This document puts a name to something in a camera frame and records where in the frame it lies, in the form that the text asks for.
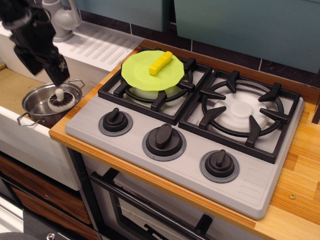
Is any black burner grate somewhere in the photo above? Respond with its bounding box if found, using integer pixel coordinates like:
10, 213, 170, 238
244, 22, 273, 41
98, 47, 213, 125
179, 70, 305, 164

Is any wooden drawer front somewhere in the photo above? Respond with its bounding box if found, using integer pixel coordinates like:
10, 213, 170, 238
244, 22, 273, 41
0, 153, 99, 240

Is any black stove knob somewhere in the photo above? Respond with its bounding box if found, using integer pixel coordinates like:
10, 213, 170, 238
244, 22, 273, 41
199, 149, 240, 184
142, 123, 187, 162
98, 107, 133, 137

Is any yellow toy fry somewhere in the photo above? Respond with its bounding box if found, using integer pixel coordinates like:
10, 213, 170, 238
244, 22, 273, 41
148, 51, 173, 75

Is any green plastic plate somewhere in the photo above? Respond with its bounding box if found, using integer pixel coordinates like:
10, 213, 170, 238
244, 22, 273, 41
121, 50, 185, 91

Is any white brown toy mushroom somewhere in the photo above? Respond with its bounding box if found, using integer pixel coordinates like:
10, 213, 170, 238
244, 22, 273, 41
47, 88, 76, 113

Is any black right burner grate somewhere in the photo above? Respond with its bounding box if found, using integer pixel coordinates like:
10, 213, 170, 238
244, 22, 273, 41
179, 70, 305, 164

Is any stainless steel pot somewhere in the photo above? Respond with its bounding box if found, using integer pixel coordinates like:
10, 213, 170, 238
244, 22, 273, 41
17, 79, 85, 128

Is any grey toy stove top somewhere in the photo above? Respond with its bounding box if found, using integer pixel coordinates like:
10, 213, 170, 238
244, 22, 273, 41
64, 47, 306, 221

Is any black right stove knob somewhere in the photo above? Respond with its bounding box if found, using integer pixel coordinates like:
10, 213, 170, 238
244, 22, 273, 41
199, 149, 240, 184

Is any grey toy faucet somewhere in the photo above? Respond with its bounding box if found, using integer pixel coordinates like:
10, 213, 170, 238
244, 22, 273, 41
42, 0, 81, 43

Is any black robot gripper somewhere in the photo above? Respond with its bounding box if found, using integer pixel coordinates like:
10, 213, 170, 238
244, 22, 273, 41
9, 12, 70, 87

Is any toy oven door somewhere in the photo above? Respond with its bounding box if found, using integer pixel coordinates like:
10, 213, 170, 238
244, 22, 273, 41
90, 168, 253, 240

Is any black left stove knob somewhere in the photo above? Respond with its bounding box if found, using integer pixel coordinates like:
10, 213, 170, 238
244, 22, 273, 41
98, 107, 133, 137

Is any black left burner grate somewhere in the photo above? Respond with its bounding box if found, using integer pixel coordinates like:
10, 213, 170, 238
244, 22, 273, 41
98, 47, 213, 125

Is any black middle stove knob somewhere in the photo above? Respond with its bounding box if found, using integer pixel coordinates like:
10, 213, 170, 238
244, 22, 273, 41
142, 123, 187, 162

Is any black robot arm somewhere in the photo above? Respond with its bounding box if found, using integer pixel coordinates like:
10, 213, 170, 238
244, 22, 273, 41
0, 0, 70, 87

